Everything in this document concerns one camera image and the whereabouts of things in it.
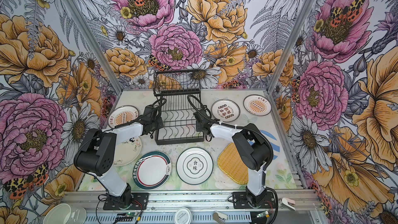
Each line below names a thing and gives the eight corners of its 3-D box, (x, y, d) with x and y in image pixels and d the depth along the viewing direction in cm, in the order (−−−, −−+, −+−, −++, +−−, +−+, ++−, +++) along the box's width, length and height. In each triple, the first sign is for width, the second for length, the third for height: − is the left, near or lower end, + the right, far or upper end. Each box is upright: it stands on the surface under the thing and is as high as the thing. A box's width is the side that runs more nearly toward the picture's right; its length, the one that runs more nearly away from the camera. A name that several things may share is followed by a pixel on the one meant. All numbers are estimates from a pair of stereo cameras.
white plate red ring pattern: (211, 122, 106) (211, 120, 104) (210, 100, 118) (211, 99, 116) (241, 122, 106) (241, 120, 105) (237, 101, 118) (237, 99, 116)
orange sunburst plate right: (246, 116, 109) (246, 114, 108) (242, 96, 121) (242, 94, 120) (273, 116, 110) (274, 114, 108) (266, 96, 121) (267, 94, 120)
